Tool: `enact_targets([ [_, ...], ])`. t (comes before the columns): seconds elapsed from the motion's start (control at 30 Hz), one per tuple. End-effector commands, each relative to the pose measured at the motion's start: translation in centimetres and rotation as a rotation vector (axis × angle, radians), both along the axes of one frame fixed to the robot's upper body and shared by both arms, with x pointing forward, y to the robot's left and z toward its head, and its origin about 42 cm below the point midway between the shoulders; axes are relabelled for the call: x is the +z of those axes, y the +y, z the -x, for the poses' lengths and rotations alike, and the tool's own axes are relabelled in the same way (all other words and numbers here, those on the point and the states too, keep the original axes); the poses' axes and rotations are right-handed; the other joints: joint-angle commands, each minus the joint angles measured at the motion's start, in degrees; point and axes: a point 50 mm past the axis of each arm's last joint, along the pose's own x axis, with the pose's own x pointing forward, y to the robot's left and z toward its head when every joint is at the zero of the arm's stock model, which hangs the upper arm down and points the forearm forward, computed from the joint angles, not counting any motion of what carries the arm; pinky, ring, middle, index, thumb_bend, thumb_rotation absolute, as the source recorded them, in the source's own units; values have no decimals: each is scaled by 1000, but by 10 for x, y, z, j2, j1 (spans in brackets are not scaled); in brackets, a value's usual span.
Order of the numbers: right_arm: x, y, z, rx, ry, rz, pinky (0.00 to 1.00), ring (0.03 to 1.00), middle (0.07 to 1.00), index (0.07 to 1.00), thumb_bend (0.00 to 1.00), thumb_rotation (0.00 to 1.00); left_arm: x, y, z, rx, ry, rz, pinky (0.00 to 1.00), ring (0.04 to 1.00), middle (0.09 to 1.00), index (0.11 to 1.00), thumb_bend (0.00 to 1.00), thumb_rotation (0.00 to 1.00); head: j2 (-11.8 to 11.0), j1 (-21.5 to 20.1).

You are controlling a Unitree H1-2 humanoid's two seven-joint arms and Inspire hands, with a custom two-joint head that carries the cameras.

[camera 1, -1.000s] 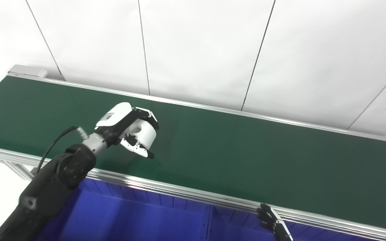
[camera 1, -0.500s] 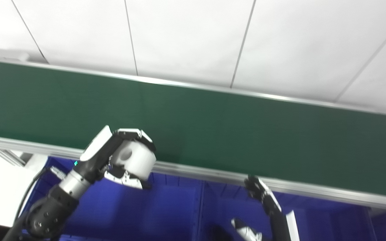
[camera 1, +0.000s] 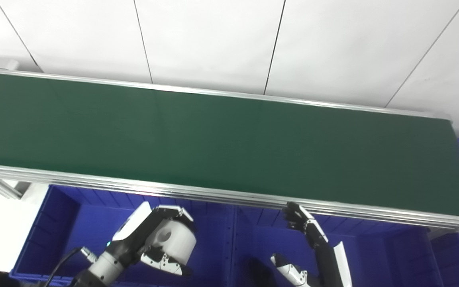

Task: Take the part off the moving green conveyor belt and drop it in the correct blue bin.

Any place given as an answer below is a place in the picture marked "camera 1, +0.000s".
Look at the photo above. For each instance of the blue plastic bin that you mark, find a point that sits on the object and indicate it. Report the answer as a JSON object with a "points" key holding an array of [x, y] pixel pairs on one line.
{"points": [[373, 255], [78, 231]]}

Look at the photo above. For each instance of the aluminium conveyor leg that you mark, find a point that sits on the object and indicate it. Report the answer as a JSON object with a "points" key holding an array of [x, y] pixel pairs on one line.
{"points": [[2, 187]]}

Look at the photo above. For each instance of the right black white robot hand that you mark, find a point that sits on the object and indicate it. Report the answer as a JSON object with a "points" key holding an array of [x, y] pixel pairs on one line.
{"points": [[325, 255]]}

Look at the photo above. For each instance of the green conveyor belt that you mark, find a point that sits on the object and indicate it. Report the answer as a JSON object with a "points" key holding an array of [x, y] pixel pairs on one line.
{"points": [[229, 147], [173, 193]]}

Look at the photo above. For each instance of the white plastic part with holes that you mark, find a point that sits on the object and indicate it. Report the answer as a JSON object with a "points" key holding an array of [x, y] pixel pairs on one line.
{"points": [[175, 239]]}

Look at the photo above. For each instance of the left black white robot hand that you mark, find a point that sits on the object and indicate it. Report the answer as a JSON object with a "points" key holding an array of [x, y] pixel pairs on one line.
{"points": [[138, 231]]}

